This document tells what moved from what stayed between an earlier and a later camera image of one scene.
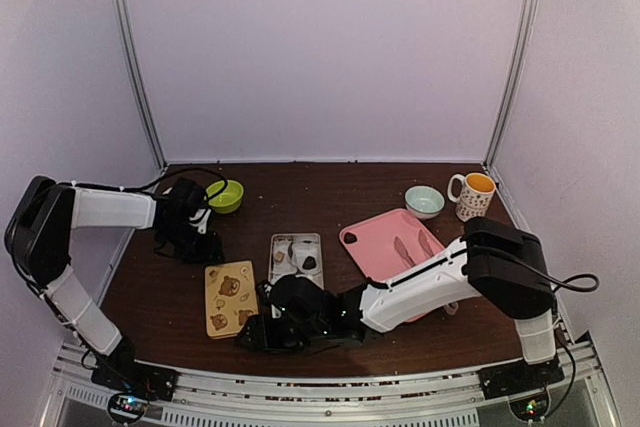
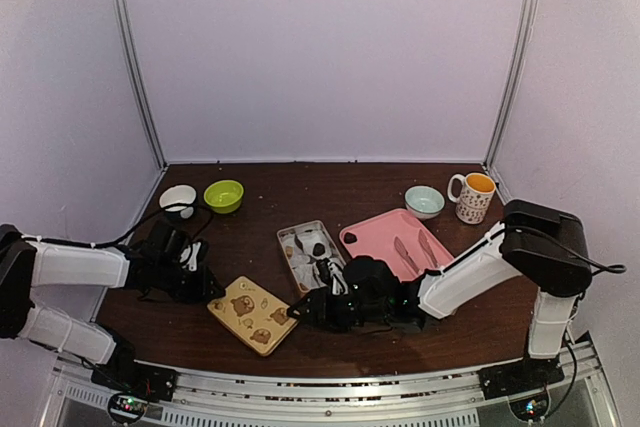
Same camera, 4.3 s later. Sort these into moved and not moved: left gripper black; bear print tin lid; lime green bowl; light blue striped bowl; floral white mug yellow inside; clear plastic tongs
Moved: left gripper black; bear print tin lid
Not moved: floral white mug yellow inside; lime green bowl; clear plastic tongs; light blue striped bowl
